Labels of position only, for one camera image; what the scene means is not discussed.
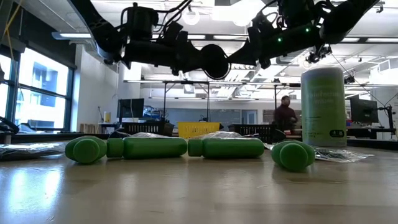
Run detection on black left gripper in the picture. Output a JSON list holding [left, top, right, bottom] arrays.
[[123, 24, 208, 76]]

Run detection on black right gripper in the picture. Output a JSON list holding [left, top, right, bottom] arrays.
[[229, 26, 312, 70]]

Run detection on black round disc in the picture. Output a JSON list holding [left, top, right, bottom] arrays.
[[200, 43, 231, 81]]

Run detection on green travel bottle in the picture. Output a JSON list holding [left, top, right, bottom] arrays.
[[64, 135, 108, 165], [187, 138, 266, 159], [271, 139, 316, 172], [106, 136, 188, 161]]

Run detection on black round item clear bag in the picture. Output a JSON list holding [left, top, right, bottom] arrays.
[[264, 142, 376, 164], [0, 142, 67, 162]]

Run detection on person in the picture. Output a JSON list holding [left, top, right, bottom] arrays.
[[273, 95, 299, 131]]

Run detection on yellow slotted plastic basket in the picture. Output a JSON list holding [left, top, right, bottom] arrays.
[[177, 121, 221, 139]]

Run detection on black slotted plastic basket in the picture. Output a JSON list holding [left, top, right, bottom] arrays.
[[121, 121, 175, 136], [228, 124, 276, 144]]

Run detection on black computer monitor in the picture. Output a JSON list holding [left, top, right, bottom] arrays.
[[117, 98, 146, 119], [349, 98, 379, 124]]

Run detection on green disinfecting wipes canister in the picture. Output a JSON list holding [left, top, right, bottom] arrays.
[[300, 67, 348, 147]]

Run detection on long white light strip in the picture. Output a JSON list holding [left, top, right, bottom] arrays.
[[51, 30, 259, 41]]

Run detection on wooden blocks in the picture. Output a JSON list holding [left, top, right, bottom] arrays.
[[79, 123, 100, 134]]

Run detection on large window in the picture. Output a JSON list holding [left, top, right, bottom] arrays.
[[0, 46, 75, 133]]

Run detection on black metal rig frame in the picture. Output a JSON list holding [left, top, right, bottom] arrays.
[[123, 79, 302, 123]]

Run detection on white ring lamp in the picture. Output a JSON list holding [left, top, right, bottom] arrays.
[[182, 7, 201, 26]]

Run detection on black camera cluster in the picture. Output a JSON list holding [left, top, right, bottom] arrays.
[[305, 46, 332, 65]]

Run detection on black curved frame handle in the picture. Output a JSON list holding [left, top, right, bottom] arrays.
[[270, 129, 289, 142], [108, 130, 133, 139]]

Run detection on black aluminium table frame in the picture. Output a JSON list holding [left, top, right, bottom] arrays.
[[0, 132, 398, 152]]

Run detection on thin yellow cable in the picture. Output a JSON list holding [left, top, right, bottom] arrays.
[[0, 0, 23, 60]]

